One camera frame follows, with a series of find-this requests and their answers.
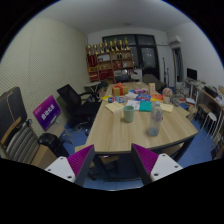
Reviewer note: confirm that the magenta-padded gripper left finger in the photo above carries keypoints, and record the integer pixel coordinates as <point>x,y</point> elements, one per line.
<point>63,166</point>

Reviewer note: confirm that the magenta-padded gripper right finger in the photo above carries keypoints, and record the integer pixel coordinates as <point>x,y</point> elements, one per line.
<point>163,165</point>

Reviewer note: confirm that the clear plastic water bottle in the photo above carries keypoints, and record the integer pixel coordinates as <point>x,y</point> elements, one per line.
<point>155,120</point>

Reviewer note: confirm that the black bag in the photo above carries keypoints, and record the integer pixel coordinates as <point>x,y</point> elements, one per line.
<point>51,143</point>

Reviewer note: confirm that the purple sign board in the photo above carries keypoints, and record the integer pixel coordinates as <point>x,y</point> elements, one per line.
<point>46,112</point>

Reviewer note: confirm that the large yellow envelope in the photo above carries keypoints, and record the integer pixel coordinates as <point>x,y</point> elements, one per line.
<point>166,107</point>

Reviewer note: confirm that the pale green cup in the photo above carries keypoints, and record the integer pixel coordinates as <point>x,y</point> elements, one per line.
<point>128,115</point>

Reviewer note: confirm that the teal notebook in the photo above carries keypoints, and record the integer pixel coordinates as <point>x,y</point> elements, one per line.
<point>145,106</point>

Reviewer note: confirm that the black office chair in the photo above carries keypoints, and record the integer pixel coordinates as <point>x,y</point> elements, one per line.
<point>75,101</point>

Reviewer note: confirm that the orange red book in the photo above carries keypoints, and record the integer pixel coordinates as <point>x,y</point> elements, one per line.
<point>157,98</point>

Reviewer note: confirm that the white round stool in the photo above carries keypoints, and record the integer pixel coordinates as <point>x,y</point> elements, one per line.
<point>210,116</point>

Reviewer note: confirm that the pink flowers in white pot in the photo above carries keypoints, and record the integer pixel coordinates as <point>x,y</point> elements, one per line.
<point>167,95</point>

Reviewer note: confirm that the blue printed booklet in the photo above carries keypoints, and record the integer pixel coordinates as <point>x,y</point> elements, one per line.
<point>143,97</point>

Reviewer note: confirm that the small yellow envelope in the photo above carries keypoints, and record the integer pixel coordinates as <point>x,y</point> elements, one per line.
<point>114,107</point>

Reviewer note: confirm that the pink box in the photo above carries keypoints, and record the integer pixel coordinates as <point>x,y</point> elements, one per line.
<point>140,91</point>

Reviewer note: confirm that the blue red leaflet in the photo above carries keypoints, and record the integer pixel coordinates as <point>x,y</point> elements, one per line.
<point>117,99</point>

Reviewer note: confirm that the yellow folder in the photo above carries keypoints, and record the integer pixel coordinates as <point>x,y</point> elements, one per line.
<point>106,98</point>

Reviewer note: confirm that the cluttered wooden side desk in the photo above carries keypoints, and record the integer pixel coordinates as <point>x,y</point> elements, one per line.
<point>210,96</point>

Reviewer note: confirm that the grey office chair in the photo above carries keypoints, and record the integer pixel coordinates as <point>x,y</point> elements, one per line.
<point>151,79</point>

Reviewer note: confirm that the small round white table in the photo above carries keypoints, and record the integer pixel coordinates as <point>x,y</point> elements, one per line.
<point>92,85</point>

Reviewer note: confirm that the yellow gift box red ribbon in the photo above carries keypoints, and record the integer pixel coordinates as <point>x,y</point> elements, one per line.
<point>118,90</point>

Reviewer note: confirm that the black computer monitor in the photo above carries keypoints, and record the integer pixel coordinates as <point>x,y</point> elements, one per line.
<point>191,74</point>

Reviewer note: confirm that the dark glass double door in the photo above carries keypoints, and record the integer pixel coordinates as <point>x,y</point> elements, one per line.
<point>148,56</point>

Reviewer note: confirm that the wooden shelf unit with trophies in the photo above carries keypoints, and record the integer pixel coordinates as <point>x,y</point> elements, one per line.
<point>110,65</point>

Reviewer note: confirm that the small standing picture frame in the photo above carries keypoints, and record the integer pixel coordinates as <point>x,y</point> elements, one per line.
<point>152,88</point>

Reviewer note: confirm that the white wall air conditioner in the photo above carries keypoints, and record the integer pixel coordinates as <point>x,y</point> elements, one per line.
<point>175,40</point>

